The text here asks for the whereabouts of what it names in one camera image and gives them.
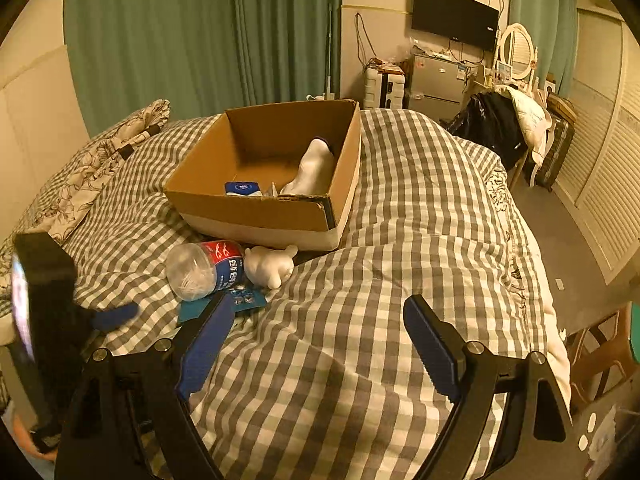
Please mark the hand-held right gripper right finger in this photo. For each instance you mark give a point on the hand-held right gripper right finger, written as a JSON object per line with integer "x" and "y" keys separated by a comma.
{"x": 431, "y": 347}

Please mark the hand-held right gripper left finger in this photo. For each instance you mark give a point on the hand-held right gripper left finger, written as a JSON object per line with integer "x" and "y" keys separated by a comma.
{"x": 205, "y": 347}

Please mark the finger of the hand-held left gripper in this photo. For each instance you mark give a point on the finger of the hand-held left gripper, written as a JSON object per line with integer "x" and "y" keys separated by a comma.
{"x": 117, "y": 317}

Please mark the blue card packet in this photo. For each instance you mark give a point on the blue card packet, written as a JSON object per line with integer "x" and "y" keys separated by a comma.
{"x": 250, "y": 300}

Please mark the clear plastic bottle red label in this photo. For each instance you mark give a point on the clear plastic bottle red label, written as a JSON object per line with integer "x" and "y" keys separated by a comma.
{"x": 195, "y": 270}

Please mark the white plush toy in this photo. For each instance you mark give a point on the white plush toy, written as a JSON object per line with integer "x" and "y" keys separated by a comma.
{"x": 267, "y": 265}

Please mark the brown cardboard box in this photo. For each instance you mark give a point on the brown cardboard box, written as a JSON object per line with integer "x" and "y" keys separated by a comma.
{"x": 250, "y": 215}

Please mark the person's left forearm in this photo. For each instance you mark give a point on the person's left forearm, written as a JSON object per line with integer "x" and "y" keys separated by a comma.
{"x": 24, "y": 435}

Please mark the floral bed sheet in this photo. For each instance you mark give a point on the floral bed sheet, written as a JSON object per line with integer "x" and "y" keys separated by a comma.
{"x": 530, "y": 270}

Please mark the floral pillow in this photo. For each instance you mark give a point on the floral pillow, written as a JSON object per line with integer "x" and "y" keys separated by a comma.
{"x": 95, "y": 165}

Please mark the blue tissue packet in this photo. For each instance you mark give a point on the blue tissue packet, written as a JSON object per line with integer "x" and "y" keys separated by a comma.
{"x": 242, "y": 188}

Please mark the wooden chair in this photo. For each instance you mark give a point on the wooden chair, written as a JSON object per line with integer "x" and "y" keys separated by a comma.
{"x": 602, "y": 355}

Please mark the beige padded headboard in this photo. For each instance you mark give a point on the beige padded headboard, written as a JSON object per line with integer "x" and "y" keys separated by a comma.
{"x": 35, "y": 125}

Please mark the white sock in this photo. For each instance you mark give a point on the white sock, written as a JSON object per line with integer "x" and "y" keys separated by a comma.
{"x": 312, "y": 170}

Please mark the dark hard suitcase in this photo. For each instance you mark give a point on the dark hard suitcase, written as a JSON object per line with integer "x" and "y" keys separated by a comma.
{"x": 555, "y": 150}

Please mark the black clothing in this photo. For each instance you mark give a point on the black clothing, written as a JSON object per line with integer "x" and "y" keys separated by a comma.
{"x": 492, "y": 120}

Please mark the white jacket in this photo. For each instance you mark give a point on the white jacket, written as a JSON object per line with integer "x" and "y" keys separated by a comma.
{"x": 532, "y": 115}

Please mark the silver small fridge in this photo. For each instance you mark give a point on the silver small fridge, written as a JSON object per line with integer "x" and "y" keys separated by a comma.
{"x": 437, "y": 85}

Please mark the white louvred wardrobe doors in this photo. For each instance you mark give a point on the white louvred wardrobe doors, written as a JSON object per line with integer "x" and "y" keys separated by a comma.
{"x": 605, "y": 135}

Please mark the wide green curtain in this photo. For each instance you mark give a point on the wide green curtain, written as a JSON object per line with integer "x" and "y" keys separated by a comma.
{"x": 200, "y": 35}

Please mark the white oval mirror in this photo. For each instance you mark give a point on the white oval mirror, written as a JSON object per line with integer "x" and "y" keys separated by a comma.
{"x": 517, "y": 52}

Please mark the grey metal pole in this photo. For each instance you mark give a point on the grey metal pole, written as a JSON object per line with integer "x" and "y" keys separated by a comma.
{"x": 330, "y": 50}

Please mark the narrow green curtain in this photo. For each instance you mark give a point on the narrow green curtain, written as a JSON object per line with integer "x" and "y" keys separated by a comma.
{"x": 537, "y": 20}

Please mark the black wall television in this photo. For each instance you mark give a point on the black wall television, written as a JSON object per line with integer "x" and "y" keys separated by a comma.
{"x": 452, "y": 15}

